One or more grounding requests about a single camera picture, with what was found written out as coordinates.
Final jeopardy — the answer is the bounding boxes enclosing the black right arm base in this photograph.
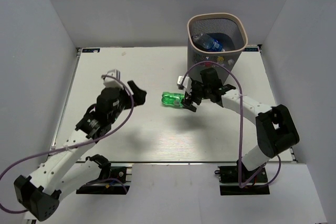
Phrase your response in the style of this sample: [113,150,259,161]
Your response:
[214,165,270,196]

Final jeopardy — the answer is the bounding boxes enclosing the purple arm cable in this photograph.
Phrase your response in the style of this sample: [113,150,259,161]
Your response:
[182,61,282,189]
[0,76,136,213]

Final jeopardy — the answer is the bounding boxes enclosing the clear bottle white blue label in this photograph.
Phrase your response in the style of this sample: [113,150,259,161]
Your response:
[192,33,225,52]

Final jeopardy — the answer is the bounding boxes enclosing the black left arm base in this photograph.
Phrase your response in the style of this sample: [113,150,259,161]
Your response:
[76,163,132,195]

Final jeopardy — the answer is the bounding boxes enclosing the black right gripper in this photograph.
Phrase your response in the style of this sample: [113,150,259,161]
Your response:
[181,80,211,112]

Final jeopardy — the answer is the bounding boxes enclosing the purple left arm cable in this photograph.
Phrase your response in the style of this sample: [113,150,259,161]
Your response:
[0,76,136,213]

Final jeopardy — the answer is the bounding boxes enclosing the grey mesh waste bin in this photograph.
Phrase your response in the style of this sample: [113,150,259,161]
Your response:
[187,13,248,82]

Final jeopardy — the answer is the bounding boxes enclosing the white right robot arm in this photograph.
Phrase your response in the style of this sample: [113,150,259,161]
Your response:
[177,68,300,182]

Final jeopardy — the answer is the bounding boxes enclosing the green bottle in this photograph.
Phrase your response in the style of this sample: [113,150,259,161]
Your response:
[161,91,185,108]

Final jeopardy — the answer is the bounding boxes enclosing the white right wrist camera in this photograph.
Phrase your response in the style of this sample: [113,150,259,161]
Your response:
[177,76,192,90]

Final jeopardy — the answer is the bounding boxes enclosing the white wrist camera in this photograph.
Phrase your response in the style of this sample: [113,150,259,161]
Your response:
[177,76,192,90]
[102,69,123,88]

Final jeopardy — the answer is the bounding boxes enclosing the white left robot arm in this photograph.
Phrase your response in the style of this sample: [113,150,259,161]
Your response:
[14,80,147,221]

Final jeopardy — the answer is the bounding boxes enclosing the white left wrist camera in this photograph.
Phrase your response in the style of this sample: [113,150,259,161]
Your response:
[102,69,123,88]

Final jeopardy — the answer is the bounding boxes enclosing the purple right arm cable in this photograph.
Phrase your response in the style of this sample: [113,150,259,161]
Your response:
[182,61,282,189]

